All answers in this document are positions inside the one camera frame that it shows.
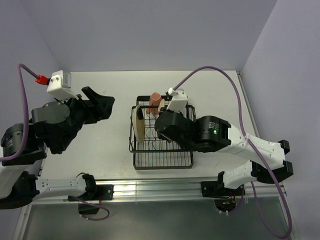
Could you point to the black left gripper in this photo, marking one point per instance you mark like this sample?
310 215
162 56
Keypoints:
99 107

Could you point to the cream plate green brushstroke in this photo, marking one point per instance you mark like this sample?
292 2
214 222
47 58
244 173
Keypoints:
138 124

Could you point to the pink floral mug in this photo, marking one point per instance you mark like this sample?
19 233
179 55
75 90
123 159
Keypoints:
154 100

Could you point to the cream plate small motifs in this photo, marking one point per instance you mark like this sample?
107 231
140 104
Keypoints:
161 106

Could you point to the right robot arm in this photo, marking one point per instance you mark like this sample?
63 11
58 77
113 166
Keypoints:
210 134

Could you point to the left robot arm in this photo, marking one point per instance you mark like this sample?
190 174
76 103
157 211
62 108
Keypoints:
51 128

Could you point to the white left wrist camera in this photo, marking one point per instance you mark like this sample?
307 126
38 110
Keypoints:
59 86

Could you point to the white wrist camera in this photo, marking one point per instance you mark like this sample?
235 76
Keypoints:
178 101
59 86

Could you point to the black wire dish rack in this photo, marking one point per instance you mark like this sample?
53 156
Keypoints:
154 153

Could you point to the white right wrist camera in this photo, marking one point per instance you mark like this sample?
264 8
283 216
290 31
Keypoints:
178 101

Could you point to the aluminium mounting rail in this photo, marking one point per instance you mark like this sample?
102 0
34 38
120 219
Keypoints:
153 190

